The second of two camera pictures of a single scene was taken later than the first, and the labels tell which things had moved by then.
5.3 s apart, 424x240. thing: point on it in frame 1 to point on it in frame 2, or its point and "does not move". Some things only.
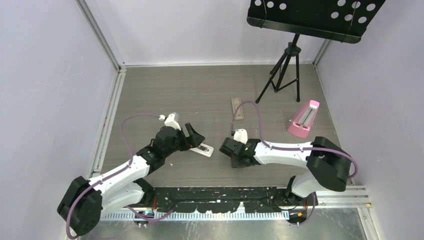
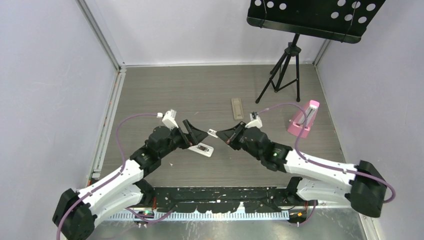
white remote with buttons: (239, 113) does not move
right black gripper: (235, 164) to (230, 136)
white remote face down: (203, 149) does not move
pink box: (301, 123) does not move
